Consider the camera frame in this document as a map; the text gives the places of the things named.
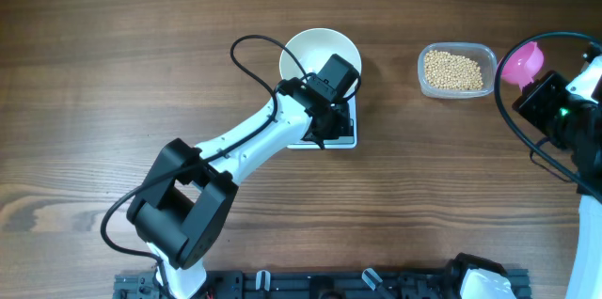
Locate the clear plastic container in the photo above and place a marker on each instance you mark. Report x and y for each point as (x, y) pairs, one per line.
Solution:
(483, 55)

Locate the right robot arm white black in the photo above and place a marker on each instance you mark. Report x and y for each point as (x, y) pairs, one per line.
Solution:
(584, 141)

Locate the black aluminium frame rail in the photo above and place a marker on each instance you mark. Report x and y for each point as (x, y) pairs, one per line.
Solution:
(239, 285)

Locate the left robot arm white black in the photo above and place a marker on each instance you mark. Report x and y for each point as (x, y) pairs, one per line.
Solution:
(189, 190)

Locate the soybeans in container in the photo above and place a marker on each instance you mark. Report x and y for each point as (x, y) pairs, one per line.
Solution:
(444, 70)

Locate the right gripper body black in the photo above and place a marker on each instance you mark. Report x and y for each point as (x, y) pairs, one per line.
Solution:
(555, 111)

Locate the pink plastic scoop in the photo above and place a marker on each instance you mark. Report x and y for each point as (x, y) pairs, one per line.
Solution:
(521, 68)

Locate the white bowl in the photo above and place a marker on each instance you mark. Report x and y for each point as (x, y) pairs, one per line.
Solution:
(313, 47)

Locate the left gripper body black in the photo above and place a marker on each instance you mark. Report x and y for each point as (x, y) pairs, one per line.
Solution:
(340, 126)

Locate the white digital kitchen scale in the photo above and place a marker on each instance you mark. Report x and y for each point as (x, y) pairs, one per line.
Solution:
(344, 142)

